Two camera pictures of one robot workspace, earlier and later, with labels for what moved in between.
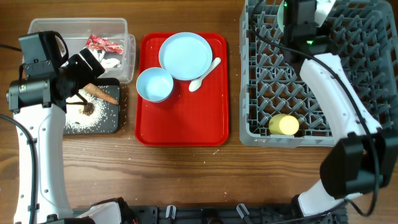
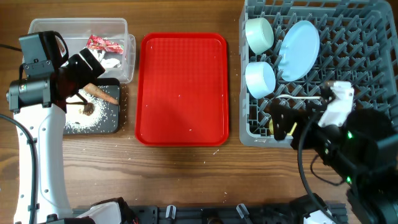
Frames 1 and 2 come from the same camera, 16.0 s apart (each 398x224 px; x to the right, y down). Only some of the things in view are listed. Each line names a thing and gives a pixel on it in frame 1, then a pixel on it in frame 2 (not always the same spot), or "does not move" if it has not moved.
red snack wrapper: x=95 y=42 does not move
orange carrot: x=91 y=88 does not move
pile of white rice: x=84 y=111 does not move
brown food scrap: x=88 y=109 does not move
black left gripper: x=86 y=74 does not move
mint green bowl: x=280 y=16 to x=259 y=35
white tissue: x=110 y=63 does not move
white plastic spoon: x=196 y=84 to x=300 y=98
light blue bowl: x=155 y=84 to x=260 y=78
